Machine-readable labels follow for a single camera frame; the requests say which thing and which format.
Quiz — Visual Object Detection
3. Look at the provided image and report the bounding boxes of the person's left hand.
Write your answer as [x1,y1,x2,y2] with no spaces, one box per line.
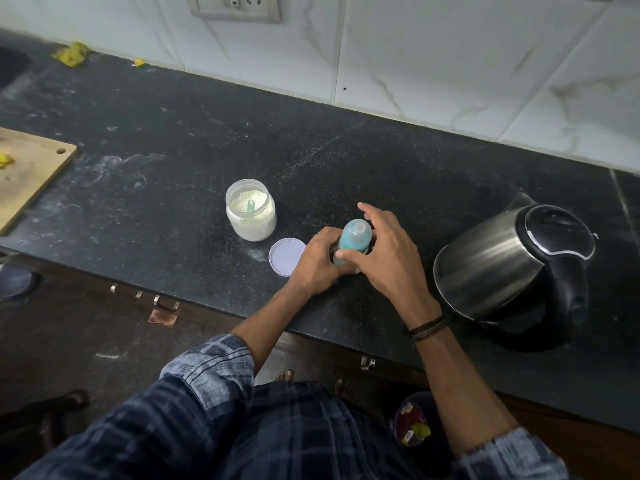
[287,226,361,298]

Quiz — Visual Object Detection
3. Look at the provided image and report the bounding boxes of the person's right hand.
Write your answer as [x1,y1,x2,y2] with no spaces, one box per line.
[335,202,443,329]

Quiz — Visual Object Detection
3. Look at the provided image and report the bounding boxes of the wooden cutting board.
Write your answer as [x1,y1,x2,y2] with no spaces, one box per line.
[0,127,80,235]

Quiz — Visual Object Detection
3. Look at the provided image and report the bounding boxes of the steel black electric kettle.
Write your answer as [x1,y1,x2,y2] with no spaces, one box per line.
[433,192,599,351]

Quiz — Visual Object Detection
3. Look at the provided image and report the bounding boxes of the blue plaid shirt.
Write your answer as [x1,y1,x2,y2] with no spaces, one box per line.
[15,333,571,480]

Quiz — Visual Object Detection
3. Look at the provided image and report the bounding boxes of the grey wall switch socket plate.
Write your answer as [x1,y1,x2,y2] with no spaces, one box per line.
[185,0,282,24]

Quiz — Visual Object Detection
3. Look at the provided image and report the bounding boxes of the black wrist bands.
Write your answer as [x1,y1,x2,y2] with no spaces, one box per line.
[407,316,449,342]

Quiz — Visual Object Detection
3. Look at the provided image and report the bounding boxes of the black kitchen sink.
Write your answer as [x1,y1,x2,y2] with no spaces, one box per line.
[0,44,31,91]

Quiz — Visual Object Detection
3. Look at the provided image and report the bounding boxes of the crumpled yellow cloth scrap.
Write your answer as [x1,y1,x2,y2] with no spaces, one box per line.
[51,42,91,68]

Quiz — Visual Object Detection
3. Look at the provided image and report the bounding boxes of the clear blue round lid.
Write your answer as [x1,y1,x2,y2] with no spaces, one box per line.
[0,264,41,301]

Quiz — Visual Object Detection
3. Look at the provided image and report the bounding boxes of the person's left forearm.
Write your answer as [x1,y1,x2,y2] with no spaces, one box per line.
[231,287,311,373]

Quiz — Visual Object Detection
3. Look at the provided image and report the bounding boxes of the glass jar of white powder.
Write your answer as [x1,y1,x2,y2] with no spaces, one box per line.
[225,178,278,243]

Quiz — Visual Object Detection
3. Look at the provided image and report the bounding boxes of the teal baby bottle cap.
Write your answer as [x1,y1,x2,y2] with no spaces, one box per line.
[339,218,373,253]

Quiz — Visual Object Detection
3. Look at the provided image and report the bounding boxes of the purple waste bin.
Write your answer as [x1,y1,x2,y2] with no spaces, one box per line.
[389,392,453,475]

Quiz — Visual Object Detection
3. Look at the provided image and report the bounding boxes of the lavender round jar lid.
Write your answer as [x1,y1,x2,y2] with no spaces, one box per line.
[268,237,307,278]

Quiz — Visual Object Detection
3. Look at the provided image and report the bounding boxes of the person's right forearm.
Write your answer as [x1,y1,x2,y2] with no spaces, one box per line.
[415,324,521,455]

